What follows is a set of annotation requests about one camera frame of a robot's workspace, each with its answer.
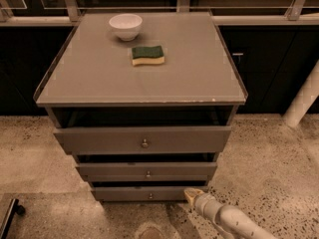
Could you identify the grey bottom drawer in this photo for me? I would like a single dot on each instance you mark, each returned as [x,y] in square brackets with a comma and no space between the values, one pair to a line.
[136,194]

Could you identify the white ceramic bowl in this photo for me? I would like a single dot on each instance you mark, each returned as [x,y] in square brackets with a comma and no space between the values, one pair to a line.
[126,26]

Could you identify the grey drawer cabinet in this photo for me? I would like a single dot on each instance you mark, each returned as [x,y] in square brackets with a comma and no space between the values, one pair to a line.
[95,84]

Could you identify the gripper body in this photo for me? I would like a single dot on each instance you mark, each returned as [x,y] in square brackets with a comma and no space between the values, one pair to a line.
[201,201]

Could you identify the grey top drawer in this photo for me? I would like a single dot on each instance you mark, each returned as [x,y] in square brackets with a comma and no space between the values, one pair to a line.
[142,139]

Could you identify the white diagonal pole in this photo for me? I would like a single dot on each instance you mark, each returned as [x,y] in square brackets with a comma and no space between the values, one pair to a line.
[304,99]

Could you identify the green yellow sponge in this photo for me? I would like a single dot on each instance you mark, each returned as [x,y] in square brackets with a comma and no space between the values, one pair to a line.
[147,55]

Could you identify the grey middle drawer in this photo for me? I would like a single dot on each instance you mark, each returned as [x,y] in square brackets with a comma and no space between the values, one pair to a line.
[147,171]

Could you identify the grey drawer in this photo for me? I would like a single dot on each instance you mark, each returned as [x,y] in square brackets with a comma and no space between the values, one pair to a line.
[147,171]
[142,139]
[136,194]

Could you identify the black caster base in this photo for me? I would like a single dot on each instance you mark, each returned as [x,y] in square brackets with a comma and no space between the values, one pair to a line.
[14,208]

